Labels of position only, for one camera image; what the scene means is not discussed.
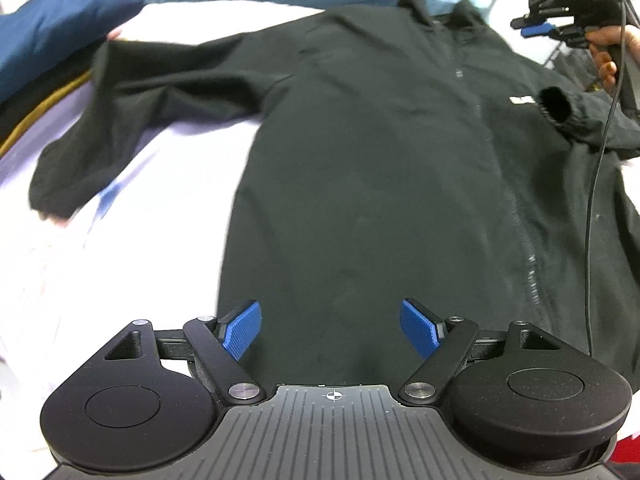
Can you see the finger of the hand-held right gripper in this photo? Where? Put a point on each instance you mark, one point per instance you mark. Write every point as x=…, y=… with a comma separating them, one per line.
x=537, y=29
x=525, y=22

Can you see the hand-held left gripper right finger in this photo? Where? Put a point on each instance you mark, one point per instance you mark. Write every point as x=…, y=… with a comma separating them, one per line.
x=417, y=327

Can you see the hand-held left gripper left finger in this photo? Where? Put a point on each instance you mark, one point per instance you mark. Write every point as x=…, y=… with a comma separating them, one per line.
x=242, y=330

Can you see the black jacket with white print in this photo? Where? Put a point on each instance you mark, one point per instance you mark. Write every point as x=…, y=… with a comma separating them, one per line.
x=375, y=160

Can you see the person's right hand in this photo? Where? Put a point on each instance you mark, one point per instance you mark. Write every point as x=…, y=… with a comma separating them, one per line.
x=607, y=67

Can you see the mustard yellow cloth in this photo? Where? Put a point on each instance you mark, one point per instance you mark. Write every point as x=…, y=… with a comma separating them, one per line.
x=30, y=127

